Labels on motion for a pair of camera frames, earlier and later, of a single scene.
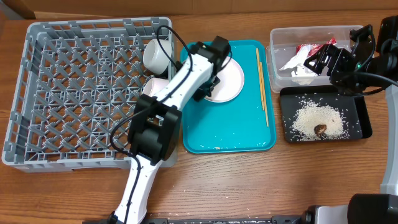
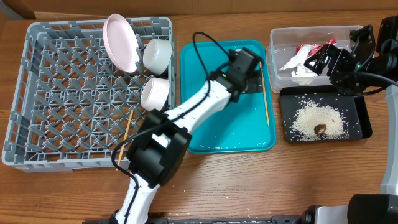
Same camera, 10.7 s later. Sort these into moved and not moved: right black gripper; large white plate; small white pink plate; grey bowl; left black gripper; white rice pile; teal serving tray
Moved: large white plate; left black gripper
Not moved: white rice pile; right black gripper; teal serving tray; grey bowl; small white pink plate
